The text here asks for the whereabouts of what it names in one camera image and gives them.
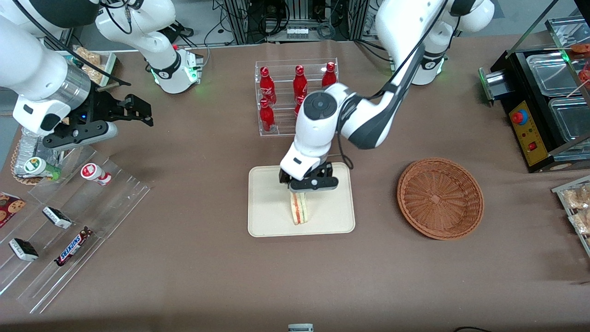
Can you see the clear acrylic stepped display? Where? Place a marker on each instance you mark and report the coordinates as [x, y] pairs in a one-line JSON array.
[[106, 203]]

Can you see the bagged pastry packet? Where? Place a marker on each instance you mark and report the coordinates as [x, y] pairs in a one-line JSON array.
[[581, 222], [578, 197]]

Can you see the black food warmer appliance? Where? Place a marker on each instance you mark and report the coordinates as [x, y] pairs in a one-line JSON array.
[[534, 138]]

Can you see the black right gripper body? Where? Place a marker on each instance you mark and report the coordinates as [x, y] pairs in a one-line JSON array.
[[102, 107]]

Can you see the white power strip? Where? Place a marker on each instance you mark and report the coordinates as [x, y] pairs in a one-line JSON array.
[[297, 33]]

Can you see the red coca-cola bottle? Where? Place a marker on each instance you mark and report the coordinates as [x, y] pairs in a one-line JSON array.
[[267, 87], [300, 83], [298, 105], [266, 117], [328, 76]]

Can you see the small grey device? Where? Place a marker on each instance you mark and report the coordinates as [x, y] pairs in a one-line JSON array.
[[300, 328]]

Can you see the aluminium frame rack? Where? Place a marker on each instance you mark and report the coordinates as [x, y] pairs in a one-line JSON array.
[[239, 18]]

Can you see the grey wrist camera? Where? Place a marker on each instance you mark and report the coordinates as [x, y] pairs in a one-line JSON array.
[[78, 134], [315, 184]]

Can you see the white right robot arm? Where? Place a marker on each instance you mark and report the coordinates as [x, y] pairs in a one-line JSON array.
[[37, 69]]

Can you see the black white snack pack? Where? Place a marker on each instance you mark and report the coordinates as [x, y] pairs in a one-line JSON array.
[[23, 249], [57, 217]]

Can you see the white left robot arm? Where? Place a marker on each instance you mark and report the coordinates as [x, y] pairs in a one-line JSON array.
[[318, 133]]

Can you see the metal snack tray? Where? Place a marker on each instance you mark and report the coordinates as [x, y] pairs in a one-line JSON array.
[[564, 198]]

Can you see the green white drink bottle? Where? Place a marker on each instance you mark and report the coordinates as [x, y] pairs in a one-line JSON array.
[[37, 167]]

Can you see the red white yogurt bottle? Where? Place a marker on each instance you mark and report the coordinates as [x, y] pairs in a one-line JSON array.
[[94, 173]]

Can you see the cookie packet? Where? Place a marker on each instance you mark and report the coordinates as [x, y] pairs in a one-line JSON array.
[[10, 207]]

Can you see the clear plastic food pan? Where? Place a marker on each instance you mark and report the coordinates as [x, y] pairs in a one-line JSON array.
[[571, 120], [551, 74]]

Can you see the brown wicker basket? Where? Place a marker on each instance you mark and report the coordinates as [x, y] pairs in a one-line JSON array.
[[440, 198]]

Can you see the cream rectangular plastic tray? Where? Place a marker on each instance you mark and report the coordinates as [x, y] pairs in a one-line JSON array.
[[332, 207]]

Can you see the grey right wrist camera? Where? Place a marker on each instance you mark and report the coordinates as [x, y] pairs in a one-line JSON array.
[[78, 134]]

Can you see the triangle sandwich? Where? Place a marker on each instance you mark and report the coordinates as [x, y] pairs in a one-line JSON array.
[[299, 210]]

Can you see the clear plastic water bottle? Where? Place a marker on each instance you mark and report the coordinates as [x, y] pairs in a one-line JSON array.
[[32, 145]]

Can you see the snickers bar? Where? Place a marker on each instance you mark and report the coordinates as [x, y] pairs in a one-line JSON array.
[[73, 247]]

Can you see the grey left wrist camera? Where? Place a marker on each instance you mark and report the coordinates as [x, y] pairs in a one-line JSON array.
[[315, 184]]

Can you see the clear acrylic bottle rack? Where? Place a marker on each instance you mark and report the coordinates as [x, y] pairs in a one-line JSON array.
[[283, 69]]

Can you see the snack tray with bread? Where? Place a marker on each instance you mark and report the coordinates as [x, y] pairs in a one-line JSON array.
[[92, 60]]

